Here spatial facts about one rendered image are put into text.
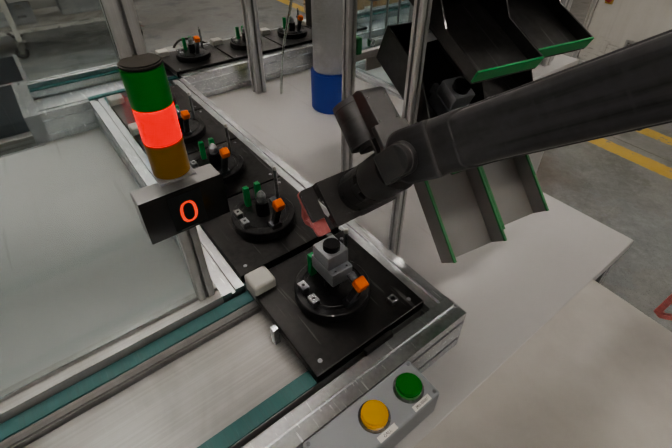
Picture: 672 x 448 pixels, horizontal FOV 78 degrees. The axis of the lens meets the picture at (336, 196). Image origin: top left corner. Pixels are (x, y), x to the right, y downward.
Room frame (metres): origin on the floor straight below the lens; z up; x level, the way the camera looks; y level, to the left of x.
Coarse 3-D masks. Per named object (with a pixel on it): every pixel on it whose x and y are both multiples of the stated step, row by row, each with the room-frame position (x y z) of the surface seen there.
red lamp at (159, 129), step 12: (168, 108) 0.47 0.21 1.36; (144, 120) 0.46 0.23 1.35; (156, 120) 0.46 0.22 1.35; (168, 120) 0.47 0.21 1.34; (144, 132) 0.46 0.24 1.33; (156, 132) 0.46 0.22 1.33; (168, 132) 0.46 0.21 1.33; (180, 132) 0.48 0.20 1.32; (144, 144) 0.46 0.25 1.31; (156, 144) 0.46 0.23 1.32; (168, 144) 0.46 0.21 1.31
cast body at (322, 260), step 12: (324, 240) 0.51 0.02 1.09; (336, 240) 0.51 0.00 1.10; (324, 252) 0.49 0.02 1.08; (336, 252) 0.49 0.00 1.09; (312, 264) 0.51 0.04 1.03; (324, 264) 0.48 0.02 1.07; (336, 264) 0.48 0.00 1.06; (348, 264) 0.49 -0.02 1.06; (324, 276) 0.48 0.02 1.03; (336, 276) 0.47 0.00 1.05
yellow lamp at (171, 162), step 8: (176, 144) 0.47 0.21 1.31; (184, 144) 0.49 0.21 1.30; (152, 152) 0.46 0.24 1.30; (160, 152) 0.46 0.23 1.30; (168, 152) 0.46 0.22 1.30; (176, 152) 0.47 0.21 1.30; (184, 152) 0.48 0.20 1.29; (152, 160) 0.46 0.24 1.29; (160, 160) 0.46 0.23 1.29; (168, 160) 0.46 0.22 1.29; (176, 160) 0.46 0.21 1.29; (184, 160) 0.47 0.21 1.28; (152, 168) 0.46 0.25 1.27; (160, 168) 0.46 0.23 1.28; (168, 168) 0.46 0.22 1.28; (176, 168) 0.46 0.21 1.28; (184, 168) 0.47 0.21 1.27; (160, 176) 0.46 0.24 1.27; (168, 176) 0.46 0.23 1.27; (176, 176) 0.46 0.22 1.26
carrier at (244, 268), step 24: (264, 192) 0.80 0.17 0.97; (288, 192) 0.80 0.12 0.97; (240, 216) 0.68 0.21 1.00; (264, 216) 0.69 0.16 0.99; (288, 216) 0.69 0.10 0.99; (216, 240) 0.64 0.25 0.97; (240, 240) 0.64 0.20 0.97; (264, 240) 0.64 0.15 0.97; (288, 240) 0.64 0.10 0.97; (312, 240) 0.64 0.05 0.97; (240, 264) 0.57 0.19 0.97; (264, 264) 0.57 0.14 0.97
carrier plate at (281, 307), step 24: (288, 264) 0.57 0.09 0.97; (360, 264) 0.57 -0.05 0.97; (288, 288) 0.51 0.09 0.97; (384, 288) 0.51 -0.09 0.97; (408, 288) 0.51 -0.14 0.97; (264, 312) 0.47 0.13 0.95; (288, 312) 0.45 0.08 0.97; (384, 312) 0.45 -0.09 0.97; (408, 312) 0.46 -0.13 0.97; (288, 336) 0.41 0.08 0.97; (312, 336) 0.41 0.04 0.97; (336, 336) 0.41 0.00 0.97; (360, 336) 0.41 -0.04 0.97; (312, 360) 0.36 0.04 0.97; (336, 360) 0.36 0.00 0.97
